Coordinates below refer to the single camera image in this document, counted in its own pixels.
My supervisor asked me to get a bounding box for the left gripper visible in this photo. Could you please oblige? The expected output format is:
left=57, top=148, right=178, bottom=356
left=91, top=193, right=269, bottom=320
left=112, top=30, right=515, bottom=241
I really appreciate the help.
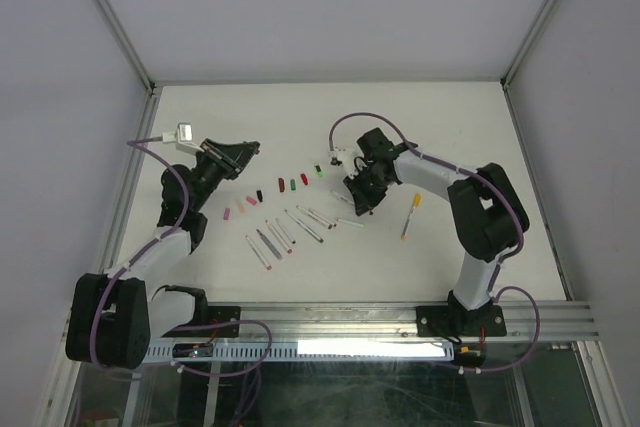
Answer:
left=189, top=138, right=258, bottom=212

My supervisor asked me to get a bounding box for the orange translucent pen cap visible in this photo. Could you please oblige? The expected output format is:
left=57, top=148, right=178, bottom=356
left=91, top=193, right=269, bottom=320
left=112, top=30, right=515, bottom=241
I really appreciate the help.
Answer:
left=236, top=199, right=246, bottom=214

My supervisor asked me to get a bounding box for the yellow cap long marker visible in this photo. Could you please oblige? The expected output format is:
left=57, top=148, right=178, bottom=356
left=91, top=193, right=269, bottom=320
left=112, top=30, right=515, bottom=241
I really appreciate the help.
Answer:
left=401, top=193, right=422, bottom=241

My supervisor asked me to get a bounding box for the green cap rainbow marker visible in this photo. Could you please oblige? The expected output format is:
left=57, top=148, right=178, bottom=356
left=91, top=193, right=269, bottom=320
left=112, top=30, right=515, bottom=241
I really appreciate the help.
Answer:
left=284, top=209, right=324, bottom=244

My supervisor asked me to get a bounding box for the black cap whiteboard marker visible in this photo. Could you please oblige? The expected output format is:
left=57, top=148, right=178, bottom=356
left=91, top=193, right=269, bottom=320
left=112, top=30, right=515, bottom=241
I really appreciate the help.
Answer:
left=276, top=218, right=296, bottom=245

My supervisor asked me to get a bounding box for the pink cap acrylic marker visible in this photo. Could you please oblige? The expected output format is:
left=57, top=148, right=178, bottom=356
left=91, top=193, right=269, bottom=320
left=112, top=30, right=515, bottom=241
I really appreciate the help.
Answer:
left=265, top=220, right=293, bottom=254

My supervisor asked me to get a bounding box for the translucent grey highlighter pen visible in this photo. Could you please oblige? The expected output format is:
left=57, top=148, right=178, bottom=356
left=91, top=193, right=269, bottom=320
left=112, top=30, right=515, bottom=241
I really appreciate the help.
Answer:
left=256, top=229, right=283, bottom=261

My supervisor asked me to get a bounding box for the magenta cap acrylic marker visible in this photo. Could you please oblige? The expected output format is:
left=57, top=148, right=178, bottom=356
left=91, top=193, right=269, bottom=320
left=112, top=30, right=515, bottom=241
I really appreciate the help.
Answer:
left=246, top=236, right=272, bottom=271

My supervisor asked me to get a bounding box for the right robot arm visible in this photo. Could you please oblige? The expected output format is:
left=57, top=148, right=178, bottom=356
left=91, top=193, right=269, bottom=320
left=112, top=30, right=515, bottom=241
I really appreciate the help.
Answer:
left=330, top=128, right=530, bottom=336

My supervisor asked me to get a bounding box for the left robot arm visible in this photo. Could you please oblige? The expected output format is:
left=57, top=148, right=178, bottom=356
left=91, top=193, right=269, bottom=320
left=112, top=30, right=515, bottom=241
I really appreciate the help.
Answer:
left=65, top=138, right=260, bottom=370

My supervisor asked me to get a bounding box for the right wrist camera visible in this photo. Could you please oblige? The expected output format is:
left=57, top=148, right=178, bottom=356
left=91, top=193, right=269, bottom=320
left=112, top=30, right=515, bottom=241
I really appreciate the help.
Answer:
left=328, top=147, right=359, bottom=179

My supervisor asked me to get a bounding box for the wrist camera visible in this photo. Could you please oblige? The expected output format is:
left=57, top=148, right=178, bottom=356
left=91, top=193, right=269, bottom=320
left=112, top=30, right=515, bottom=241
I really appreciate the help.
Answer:
left=328, top=147, right=359, bottom=179
left=161, top=122, right=204, bottom=155

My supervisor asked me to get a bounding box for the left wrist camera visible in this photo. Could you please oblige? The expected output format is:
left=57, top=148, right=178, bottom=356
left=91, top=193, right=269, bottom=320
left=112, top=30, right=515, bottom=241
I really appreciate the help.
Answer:
left=161, top=122, right=204, bottom=155

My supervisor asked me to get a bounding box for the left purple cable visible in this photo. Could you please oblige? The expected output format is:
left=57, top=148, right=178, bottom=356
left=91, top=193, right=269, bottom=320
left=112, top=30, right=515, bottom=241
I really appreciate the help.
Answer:
left=89, top=139, right=275, bottom=378

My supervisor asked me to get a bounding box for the purple cable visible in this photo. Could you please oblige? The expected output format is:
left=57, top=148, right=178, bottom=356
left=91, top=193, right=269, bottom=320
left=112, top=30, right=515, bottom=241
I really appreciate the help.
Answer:
left=327, top=112, right=542, bottom=376
left=89, top=139, right=275, bottom=378

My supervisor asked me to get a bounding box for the aluminium mounting rail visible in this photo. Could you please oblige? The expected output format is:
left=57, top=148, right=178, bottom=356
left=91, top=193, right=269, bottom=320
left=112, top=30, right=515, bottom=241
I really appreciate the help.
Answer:
left=214, top=300, right=599, bottom=343

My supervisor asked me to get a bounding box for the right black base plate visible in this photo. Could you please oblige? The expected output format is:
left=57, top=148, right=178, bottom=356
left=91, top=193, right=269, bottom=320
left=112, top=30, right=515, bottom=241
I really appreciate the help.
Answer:
left=415, top=304, right=507, bottom=339

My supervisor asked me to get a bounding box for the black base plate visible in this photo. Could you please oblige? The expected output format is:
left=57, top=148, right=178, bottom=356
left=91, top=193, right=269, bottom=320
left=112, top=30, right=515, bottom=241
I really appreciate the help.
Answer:
left=164, top=305, right=241, bottom=339
left=415, top=304, right=507, bottom=339

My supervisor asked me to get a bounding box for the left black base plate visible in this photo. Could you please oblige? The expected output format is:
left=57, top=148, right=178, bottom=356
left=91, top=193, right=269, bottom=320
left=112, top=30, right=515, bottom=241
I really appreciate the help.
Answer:
left=164, top=305, right=241, bottom=339

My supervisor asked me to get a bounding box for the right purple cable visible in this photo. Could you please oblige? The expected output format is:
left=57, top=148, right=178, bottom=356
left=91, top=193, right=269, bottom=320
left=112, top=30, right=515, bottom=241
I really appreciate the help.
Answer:
left=327, top=112, right=542, bottom=376

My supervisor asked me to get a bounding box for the grey slotted cable duct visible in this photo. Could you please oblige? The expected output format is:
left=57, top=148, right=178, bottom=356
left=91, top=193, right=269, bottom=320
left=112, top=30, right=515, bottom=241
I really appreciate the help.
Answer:
left=143, top=339, right=454, bottom=364

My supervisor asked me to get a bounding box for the left aluminium frame post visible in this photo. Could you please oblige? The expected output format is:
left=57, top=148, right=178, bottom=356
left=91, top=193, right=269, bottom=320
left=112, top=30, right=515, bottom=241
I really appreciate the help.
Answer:
left=64, top=0, right=161, bottom=98

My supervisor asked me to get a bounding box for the aluminium frame post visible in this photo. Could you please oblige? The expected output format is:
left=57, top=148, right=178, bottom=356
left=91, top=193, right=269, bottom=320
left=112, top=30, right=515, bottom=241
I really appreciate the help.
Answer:
left=64, top=0, right=161, bottom=98
left=499, top=0, right=591, bottom=93

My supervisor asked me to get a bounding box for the right aluminium frame post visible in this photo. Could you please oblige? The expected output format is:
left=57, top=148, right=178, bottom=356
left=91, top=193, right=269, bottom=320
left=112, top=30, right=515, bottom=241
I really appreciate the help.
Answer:
left=499, top=0, right=591, bottom=93

